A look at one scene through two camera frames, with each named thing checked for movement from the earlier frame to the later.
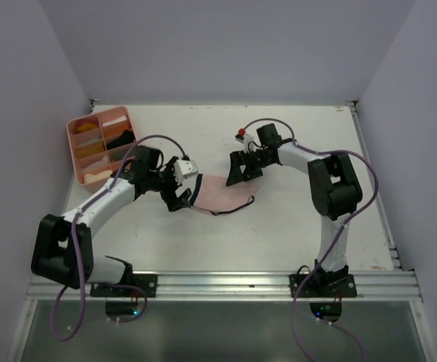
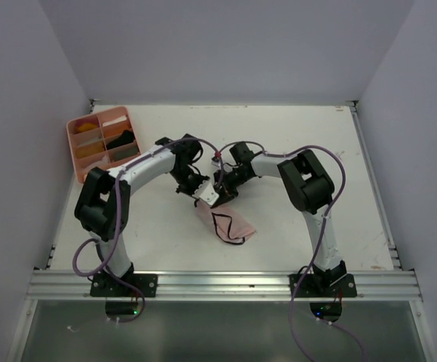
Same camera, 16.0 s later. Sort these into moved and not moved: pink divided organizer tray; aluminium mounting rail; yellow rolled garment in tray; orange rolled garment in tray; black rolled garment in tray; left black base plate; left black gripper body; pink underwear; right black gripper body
Moved: left black gripper body; pink underwear; right black gripper body
Not moved: yellow rolled garment in tray; aluminium mounting rail; orange rolled garment in tray; black rolled garment in tray; pink divided organizer tray; left black base plate
